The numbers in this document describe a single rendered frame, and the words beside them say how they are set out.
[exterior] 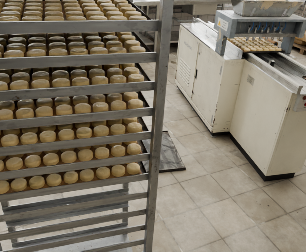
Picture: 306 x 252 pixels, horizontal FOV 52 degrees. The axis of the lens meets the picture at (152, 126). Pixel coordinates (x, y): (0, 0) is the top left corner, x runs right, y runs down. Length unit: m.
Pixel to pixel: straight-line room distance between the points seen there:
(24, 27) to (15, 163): 0.45
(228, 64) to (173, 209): 1.33
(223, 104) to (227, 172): 0.64
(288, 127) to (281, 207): 0.62
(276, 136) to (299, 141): 0.21
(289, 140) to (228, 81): 0.75
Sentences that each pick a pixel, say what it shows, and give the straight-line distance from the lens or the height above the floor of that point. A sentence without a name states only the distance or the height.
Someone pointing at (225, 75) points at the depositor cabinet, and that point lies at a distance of 2.89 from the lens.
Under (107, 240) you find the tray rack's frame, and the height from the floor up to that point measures 0.15.
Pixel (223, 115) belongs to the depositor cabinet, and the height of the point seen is 0.28.
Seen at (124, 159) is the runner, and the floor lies 1.06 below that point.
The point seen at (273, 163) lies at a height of 0.22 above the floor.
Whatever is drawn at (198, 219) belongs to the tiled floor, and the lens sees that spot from 2.35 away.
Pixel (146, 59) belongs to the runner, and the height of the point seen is 1.41.
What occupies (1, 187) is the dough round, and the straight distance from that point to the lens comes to 1.17.
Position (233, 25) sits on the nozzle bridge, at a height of 1.13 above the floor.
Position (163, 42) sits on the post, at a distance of 0.89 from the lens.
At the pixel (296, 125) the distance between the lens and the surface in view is 2.57.
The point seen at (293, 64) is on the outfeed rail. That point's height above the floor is 0.88.
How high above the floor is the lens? 1.71
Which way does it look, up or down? 31 degrees down
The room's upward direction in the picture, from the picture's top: 4 degrees clockwise
